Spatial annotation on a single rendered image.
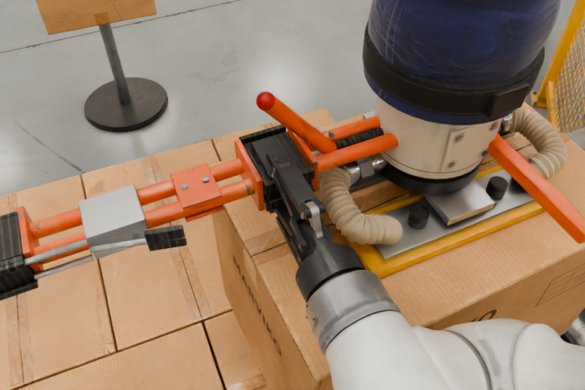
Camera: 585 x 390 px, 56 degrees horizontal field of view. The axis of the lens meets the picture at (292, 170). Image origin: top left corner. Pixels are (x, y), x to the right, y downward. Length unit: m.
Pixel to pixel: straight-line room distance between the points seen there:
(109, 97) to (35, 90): 0.42
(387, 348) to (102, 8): 1.85
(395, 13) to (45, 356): 1.08
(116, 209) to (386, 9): 0.40
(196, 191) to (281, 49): 2.44
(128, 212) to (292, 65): 2.35
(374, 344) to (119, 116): 2.30
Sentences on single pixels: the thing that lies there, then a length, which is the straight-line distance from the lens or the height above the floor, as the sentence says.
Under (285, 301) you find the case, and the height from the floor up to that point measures 1.07.
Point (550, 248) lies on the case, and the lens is 0.88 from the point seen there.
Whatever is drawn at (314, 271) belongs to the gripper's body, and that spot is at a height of 1.23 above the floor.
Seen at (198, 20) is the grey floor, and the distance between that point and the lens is 3.39.
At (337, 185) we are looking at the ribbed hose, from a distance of 0.76.
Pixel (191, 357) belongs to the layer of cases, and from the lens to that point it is 1.31.
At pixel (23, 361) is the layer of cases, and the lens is 1.42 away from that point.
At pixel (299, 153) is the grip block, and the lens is 0.72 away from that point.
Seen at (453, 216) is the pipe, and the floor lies 1.11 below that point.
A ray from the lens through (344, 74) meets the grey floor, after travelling 2.91.
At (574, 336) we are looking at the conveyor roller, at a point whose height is 0.54.
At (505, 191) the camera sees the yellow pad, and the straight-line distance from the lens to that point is 0.87.
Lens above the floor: 1.72
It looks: 46 degrees down
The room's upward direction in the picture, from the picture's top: straight up
